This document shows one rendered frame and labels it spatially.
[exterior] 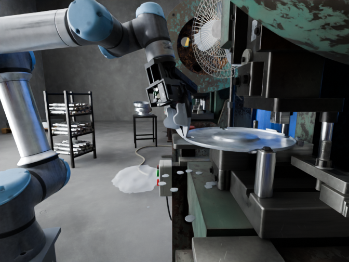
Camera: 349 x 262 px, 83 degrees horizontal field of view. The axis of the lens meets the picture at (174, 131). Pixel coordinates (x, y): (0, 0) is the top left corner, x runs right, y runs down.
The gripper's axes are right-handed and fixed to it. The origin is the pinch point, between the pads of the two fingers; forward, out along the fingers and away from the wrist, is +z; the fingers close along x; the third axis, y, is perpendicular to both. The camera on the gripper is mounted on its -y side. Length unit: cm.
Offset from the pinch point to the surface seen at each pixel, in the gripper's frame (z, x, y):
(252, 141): 6.4, 14.9, -6.5
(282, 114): 1.8, 21.0, -15.1
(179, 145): 2.7, 2.8, 6.8
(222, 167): 11.2, 7.2, -2.4
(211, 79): -44, -52, -119
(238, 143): 5.9, 13.1, -2.6
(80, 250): 51, -97, 3
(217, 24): -60, -14, -72
